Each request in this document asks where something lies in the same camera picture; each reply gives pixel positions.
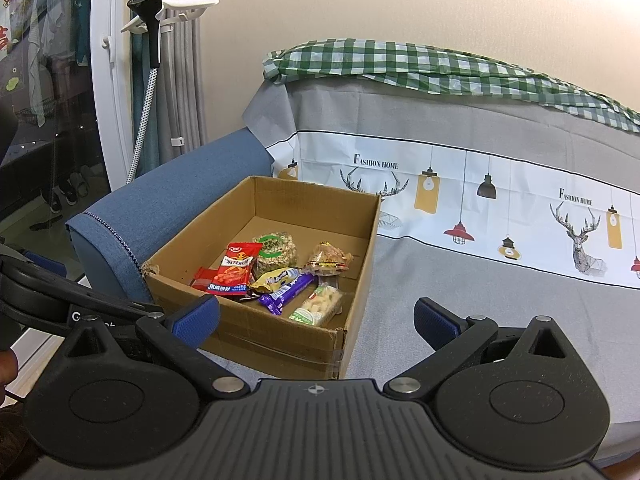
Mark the brown cardboard box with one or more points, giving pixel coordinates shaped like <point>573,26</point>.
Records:
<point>310,210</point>

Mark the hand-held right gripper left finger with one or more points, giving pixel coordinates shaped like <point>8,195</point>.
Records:
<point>197,321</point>

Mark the red window decal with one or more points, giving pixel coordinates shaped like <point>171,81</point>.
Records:
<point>7,39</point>

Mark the small yellow snack packet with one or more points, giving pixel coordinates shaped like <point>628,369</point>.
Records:
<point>267,282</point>

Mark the round green label rice cracker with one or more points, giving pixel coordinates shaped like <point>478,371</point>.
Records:
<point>275,252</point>

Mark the green checked cloth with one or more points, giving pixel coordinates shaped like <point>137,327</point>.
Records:
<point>400,65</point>

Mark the grey deer print bedsheet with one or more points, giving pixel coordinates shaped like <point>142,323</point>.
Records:
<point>500,310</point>

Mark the grey curtain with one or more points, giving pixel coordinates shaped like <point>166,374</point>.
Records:
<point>185,85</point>

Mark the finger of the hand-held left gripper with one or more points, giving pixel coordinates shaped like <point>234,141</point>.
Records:
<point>110,302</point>
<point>47,264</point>

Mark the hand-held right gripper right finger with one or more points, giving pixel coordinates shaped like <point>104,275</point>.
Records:
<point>435,322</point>

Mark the clear peanut brittle packet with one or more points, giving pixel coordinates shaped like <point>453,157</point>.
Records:
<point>325,257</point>

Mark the purple candy bar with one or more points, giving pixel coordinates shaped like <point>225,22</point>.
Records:
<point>285,294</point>

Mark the puffed rice bar packet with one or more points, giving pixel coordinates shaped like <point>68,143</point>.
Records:
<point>315,307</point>

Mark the teal curtain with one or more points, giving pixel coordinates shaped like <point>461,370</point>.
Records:
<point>150,145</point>

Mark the white curtain clip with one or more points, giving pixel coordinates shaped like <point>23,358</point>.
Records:
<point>178,141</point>

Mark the white plastic hanger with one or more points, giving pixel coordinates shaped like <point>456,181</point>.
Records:
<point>190,7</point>

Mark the person's left hand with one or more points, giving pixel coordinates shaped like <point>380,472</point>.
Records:
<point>6,372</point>

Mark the white door frame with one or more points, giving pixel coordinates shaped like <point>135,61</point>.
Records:
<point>107,110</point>

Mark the long red snack packet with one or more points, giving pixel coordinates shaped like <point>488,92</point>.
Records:
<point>237,267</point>

